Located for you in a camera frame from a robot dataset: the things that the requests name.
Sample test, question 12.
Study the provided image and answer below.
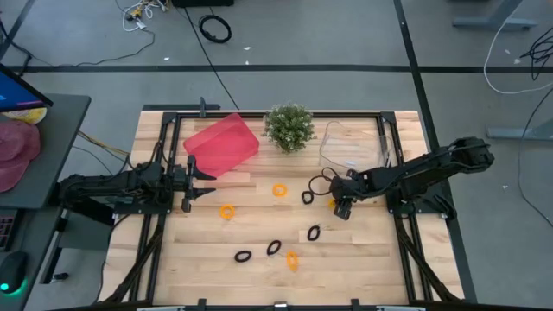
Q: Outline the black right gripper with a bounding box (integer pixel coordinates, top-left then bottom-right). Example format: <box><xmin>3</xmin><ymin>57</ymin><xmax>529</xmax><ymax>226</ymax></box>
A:
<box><xmin>330</xmin><ymin>168</ymin><xmax>362</xmax><ymax>220</ymax></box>

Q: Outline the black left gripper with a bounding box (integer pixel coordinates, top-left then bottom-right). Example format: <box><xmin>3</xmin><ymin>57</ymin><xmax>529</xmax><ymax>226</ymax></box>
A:
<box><xmin>172</xmin><ymin>155</ymin><xmax>218</xmax><ymax>213</ymax></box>

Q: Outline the pink translucent plastic bin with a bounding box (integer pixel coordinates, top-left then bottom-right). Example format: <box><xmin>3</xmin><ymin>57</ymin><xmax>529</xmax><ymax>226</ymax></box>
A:
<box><xmin>183</xmin><ymin>112</ymin><xmax>260</xmax><ymax>178</ymax></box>

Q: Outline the clear plastic bin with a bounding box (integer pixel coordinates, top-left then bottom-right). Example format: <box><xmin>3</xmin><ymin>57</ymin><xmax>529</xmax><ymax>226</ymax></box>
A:
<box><xmin>318</xmin><ymin>119</ymin><xmax>397</xmax><ymax>174</ymax></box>

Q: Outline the small artificial green plant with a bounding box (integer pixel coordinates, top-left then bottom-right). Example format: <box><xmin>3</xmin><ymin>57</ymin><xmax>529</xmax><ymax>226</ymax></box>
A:
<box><xmin>262</xmin><ymin>103</ymin><xmax>316</xmax><ymax>155</ymax></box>

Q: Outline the dark grey side desk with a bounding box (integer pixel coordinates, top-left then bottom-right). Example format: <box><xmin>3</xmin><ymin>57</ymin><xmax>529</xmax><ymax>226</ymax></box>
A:
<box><xmin>0</xmin><ymin>93</ymin><xmax>92</xmax><ymax>211</ymax></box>

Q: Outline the black floor box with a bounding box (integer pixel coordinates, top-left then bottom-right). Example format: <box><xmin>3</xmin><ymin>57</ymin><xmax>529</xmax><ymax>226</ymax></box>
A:
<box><xmin>171</xmin><ymin>0</ymin><xmax>234</xmax><ymax>8</ymax></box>

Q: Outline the yellow round object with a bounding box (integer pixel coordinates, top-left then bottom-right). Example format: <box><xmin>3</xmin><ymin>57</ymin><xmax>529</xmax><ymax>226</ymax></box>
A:
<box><xmin>2</xmin><ymin>106</ymin><xmax>48</xmax><ymax>125</ymax></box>

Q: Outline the pink hat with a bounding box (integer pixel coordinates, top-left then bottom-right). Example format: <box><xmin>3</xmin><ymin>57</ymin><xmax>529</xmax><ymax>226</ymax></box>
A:
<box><xmin>0</xmin><ymin>119</ymin><xmax>42</xmax><ymax>194</ymax></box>

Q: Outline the grey desk foot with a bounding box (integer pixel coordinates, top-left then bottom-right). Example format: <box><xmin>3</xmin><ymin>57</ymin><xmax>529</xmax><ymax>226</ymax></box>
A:
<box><xmin>452</xmin><ymin>0</ymin><xmax>539</xmax><ymax>31</ymax></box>
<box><xmin>486</xmin><ymin>118</ymin><xmax>553</xmax><ymax>142</ymax></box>

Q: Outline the black keyboard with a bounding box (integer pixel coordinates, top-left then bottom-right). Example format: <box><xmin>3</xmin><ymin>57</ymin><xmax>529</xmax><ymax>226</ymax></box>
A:
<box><xmin>0</xmin><ymin>209</ymin><xmax>18</xmax><ymax>251</ymax></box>

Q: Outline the black computer mouse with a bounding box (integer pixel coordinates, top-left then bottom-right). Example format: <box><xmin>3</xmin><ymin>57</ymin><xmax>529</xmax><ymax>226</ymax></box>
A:
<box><xmin>0</xmin><ymin>251</ymin><xmax>29</xmax><ymax>295</ymax></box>

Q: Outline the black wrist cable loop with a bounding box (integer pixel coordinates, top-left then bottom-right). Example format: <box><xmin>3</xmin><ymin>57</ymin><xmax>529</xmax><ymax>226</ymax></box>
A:
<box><xmin>308</xmin><ymin>167</ymin><xmax>342</xmax><ymax>196</ymax></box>

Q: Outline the black table-edge bracket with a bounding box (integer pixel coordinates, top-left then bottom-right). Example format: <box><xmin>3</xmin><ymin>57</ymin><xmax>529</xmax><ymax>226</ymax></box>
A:
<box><xmin>142</xmin><ymin>97</ymin><xmax>221</xmax><ymax>118</ymax></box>

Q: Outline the black aluminium table frame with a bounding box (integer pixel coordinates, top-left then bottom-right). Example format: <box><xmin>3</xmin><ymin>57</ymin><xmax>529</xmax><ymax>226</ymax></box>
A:
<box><xmin>99</xmin><ymin>110</ymin><xmax>466</xmax><ymax>303</ymax></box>

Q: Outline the yellow wire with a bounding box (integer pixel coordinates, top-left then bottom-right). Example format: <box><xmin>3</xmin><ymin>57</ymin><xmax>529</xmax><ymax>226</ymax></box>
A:
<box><xmin>77</xmin><ymin>130</ymin><xmax>130</xmax><ymax>157</ymax></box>

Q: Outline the long black floor cable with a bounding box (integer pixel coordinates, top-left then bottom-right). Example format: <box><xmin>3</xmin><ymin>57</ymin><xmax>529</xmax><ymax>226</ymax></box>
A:
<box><xmin>184</xmin><ymin>7</ymin><xmax>240</xmax><ymax>110</ymax></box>

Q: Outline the coiled black cable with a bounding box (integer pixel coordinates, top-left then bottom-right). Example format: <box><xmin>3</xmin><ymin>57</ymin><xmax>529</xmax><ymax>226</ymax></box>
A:
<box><xmin>198</xmin><ymin>14</ymin><xmax>232</xmax><ymax>44</ymax></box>

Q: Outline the thin black floor cable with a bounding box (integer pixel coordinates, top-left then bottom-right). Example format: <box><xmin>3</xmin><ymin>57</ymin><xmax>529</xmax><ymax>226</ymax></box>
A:
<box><xmin>25</xmin><ymin>29</ymin><xmax>156</xmax><ymax>68</ymax></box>

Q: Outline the white cable bundle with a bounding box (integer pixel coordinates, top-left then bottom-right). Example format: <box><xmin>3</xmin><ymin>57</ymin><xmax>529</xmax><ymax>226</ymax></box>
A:
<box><xmin>122</xmin><ymin>0</ymin><xmax>168</xmax><ymax>32</ymax></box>

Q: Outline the curved black floor cable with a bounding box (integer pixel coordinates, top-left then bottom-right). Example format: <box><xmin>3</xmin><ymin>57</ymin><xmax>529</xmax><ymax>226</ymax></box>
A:
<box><xmin>517</xmin><ymin>86</ymin><xmax>553</xmax><ymax>228</ymax></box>

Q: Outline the white floor cable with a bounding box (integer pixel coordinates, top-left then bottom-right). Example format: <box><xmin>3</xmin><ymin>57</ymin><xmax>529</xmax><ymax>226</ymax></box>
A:
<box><xmin>482</xmin><ymin>16</ymin><xmax>553</xmax><ymax>95</ymax></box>

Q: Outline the black cable bundle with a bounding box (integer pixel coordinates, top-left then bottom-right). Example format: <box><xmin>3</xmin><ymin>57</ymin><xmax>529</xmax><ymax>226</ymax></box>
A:
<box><xmin>520</xmin><ymin>25</ymin><xmax>553</xmax><ymax>81</ymax></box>

